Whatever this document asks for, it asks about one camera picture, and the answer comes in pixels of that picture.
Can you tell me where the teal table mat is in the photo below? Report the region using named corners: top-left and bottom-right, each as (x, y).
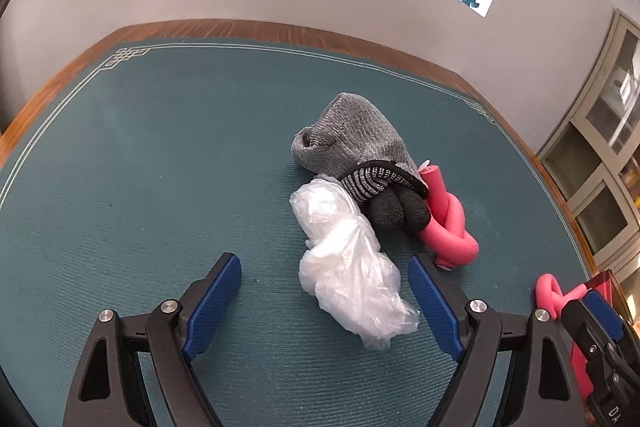
top-left (0, 38), bottom-right (601, 427)

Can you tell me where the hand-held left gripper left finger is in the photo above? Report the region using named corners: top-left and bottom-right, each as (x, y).
top-left (62, 252), bottom-right (243, 427)

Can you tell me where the knotted pink foam tube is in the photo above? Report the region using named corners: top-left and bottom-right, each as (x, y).
top-left (417, 163), bottom-right (481, 272)

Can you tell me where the grey knit sock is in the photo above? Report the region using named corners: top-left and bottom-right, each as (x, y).
top-left (291, 92), bottom-right (421, 180)

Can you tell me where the clear plastic bag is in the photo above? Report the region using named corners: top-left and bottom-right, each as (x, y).
top-left (289, 174), bottom-right (421, 352)

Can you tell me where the dark grey striped sock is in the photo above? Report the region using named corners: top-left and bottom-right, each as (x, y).
top-left (337, 159), bottom-right (433, 235)

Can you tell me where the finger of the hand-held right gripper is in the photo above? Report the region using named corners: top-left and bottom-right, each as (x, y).
top-left (562, 299), bottom-right (616, 365)
top-left (582, 289), bottom-right (626, 345)

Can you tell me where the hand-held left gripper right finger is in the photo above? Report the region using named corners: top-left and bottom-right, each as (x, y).
top-left (407, 253), bottom-right (586, 427)

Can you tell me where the beige glass-door cabinet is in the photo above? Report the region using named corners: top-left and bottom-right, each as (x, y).
top-left (535, 9), bottom-right (640, 288)

